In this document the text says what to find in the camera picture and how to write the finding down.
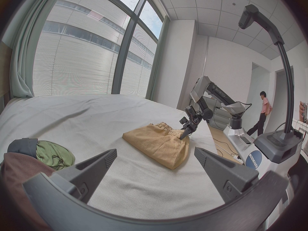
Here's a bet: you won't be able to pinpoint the person's hand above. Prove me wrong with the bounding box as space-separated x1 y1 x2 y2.
299 101 308 124

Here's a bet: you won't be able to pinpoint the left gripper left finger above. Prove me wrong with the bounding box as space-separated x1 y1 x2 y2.
51 149 118 204

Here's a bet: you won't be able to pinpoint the tan shorts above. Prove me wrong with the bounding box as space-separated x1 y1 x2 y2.
123 122 190 170

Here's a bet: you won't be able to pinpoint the window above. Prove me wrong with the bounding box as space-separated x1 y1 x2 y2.
32 0 164 98

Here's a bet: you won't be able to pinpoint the bed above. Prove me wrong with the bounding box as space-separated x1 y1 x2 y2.
0 42 225 219

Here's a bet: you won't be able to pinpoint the person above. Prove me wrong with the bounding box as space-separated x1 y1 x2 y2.
247 91 273 137

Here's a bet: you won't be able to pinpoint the black garment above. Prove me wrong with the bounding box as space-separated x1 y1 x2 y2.
7 138 39 158

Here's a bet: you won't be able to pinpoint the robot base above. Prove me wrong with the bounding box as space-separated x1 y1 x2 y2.
222 125 308 226

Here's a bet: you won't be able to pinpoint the grey-green curtain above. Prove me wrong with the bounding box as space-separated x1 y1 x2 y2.
10 0 73 98
144 16 170 100

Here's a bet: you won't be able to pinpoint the black cable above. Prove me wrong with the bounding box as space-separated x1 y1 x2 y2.
214 139 239 157

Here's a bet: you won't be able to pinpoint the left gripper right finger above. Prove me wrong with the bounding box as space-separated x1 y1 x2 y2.
194 147 260 204

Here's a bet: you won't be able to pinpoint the green garment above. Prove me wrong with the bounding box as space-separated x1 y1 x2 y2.
36 141 75 171

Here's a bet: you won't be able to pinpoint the brown garment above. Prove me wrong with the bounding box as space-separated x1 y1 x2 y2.
0 152 57 228

